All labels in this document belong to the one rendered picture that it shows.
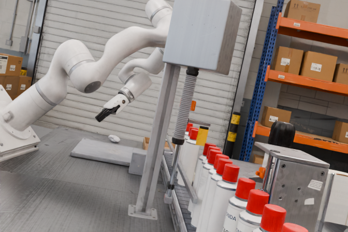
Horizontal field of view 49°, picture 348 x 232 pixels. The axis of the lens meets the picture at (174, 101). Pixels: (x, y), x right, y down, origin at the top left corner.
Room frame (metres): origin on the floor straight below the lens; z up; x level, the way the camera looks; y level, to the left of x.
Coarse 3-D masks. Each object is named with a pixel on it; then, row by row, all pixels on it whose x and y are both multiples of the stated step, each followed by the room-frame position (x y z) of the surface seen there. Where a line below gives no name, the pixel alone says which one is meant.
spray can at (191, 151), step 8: (192, 136) 1.34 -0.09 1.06; (192, 144) 1.33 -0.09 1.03; (184, 152) 1.35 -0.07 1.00; (192, 152) 1.33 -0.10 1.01; (184, 160) 1.34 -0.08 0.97; (192, 160) 1.33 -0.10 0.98; (184, 168) 1.34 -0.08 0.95; (192, 168) 1.34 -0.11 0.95; (192, 176) 1.34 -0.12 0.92; (184, 184) 1.33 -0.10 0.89
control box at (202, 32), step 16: (176, 0) 1.08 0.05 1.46; (192, 0) 1.06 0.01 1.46; (208, 0) 1.03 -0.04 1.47; (224, 0) 1.01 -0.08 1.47; (176, 16) 1.07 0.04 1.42; (192, 16) 1.05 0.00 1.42; (208, 16) 1.03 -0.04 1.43; (224, 16) 1.01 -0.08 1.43; (240, 16) 1.08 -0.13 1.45; (176, 32) 1.07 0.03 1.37; (192, 32) 1.05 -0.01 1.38; (208, 32) 1.02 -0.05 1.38; (224, 32) 1.00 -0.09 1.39; (176, 48) 1.06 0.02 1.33; (192, 48) 1.04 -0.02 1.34; (208, 48) 1.02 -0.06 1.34; (224, 48) 1.02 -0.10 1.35; (176, 64) 1.06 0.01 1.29; (192, 64) 1.04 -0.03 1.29; (208, 64) 1.01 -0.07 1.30; (224, 64) 1.04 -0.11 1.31
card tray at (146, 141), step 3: (144, 138) 2.26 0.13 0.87; (147, 138) 2.33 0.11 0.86; (144, 141) 2.16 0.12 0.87; (147, 141) 2.33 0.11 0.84; (144, 144) 2.08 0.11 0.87; (147, 144) 2.28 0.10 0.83; (165, 144) 2.34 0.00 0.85; (174, 144) 2.35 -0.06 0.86; (144, 147) 2.03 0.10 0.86; (147, 147) 2.20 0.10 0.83; (165, 147) 2.32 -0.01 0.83; (168, 147) 2.34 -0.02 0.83; (174, 147) 2.35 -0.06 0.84
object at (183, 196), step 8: (168, 160) 1.74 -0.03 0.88; (168, 168) 1.57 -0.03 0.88; (176, 176) 1.47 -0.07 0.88; (176, 184) 1.35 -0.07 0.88; (192, 184) 1.40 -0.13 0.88; (176, 192) 1.25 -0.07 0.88; (184, 192) 1.27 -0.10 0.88; (184, 200) 1.18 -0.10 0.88; (184, 208) 1.11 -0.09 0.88; (184, 216) 1.04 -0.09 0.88
